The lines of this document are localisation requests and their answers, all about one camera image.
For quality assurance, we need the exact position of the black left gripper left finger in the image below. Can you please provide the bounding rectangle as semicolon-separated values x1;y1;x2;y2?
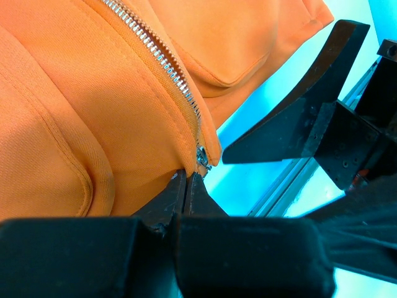
1;171;187;297

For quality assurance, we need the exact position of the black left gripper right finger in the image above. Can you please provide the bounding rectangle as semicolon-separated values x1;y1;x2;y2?
174;174;335;297

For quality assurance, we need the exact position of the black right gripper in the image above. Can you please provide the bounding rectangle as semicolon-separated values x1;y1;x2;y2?
222;20;396;190

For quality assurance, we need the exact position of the orange zip jacket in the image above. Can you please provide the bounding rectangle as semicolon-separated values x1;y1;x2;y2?
1;1;334;219

